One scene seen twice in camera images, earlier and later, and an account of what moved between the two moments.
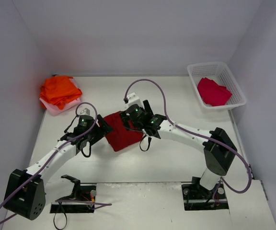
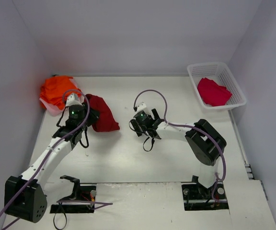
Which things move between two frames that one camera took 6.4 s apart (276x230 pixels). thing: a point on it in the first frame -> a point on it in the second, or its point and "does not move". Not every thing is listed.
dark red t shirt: x=120 y=137 -> x=106 y=122
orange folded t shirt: x=59 y=90 does not move
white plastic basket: x=221 y=73 does not move
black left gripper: x=100 y=126 -> x=90 y=116
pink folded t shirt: x=54 y=110 does not move
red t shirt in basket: x=212 y=93 does not move
